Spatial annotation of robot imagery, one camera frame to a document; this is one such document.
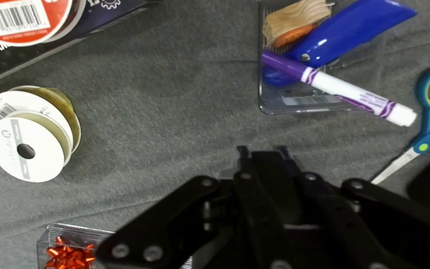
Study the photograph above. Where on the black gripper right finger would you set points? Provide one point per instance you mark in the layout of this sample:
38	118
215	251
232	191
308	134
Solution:
365	224

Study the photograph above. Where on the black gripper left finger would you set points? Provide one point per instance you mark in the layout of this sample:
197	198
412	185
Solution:
185	224

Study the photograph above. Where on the red gift bow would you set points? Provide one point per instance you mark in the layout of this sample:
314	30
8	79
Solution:
70	254

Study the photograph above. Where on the grey tablecloth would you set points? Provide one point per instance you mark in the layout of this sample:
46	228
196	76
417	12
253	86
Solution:
175	98

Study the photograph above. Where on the purple and white marker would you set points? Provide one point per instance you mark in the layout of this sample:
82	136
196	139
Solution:
344	91

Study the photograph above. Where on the small clear plastic tray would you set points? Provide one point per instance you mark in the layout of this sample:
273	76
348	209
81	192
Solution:
299	101

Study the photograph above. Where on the clear plastic bow box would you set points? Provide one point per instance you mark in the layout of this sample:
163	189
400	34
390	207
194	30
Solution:
45	239

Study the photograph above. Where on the white ribbon spool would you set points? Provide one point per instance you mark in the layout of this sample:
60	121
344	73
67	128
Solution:
26	139

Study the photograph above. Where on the blue tube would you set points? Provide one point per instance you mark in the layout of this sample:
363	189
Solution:
350	30

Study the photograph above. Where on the tan ribbon bundle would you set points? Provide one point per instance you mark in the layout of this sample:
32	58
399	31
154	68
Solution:
294	19

